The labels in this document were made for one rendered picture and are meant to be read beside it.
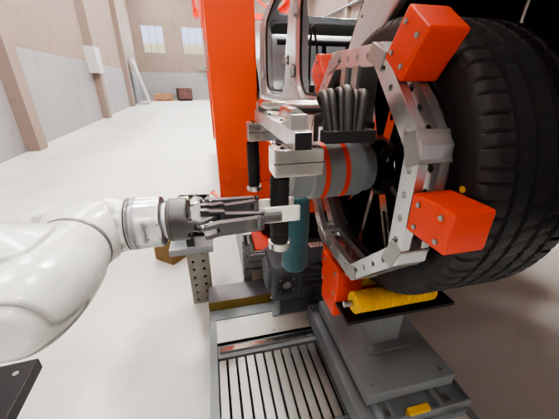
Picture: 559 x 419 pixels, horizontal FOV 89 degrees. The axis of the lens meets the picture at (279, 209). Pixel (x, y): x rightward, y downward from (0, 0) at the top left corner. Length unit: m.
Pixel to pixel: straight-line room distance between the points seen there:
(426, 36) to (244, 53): 0.68
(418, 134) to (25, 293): 0.53
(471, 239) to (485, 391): 1.02
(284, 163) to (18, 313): 0.37
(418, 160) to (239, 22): 0.78
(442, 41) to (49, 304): 0.60
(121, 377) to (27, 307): 1.08
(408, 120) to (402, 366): 0.80
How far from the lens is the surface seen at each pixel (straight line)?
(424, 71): 0.57
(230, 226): 0.47
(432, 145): 0.51
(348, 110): 0.51
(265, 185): 1.16
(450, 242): 0.48
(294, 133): 0.46
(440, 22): 0.55
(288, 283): 1.16
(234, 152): 1.11
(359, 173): 0.69
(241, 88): 1.08
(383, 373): 1.07
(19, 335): 0.38
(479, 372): 1.52
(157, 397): 1.32
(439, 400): 1.15
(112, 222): 0.50
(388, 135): 0.76
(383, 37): 0.78
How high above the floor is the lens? 1.05
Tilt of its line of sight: 24 degrees down
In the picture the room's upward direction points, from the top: straight up
